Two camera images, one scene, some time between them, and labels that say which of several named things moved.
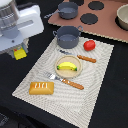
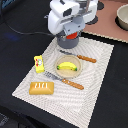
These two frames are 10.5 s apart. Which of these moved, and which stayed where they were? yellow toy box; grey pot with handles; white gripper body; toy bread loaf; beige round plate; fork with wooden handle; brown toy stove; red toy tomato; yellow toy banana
Moved: yellow toy box; red toy tomato; white gripper body
Stayed: yellow toy banana; toy bread loaf; brown toy stove; beige round plate; fork with wooden handle; grey pot with handles
